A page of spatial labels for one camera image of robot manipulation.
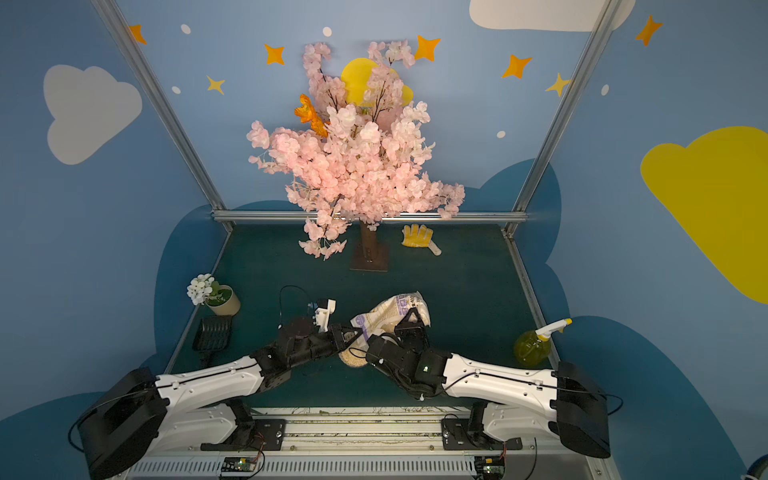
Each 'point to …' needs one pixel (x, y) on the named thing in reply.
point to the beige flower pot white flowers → (221, 298)
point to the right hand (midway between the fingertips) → (425, 308)
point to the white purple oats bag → (386, 317)
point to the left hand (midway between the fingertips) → (364, 328)
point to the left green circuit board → (238, 464)
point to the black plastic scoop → (212, 335)
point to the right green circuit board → (491, 467)
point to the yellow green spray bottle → (532, 348)
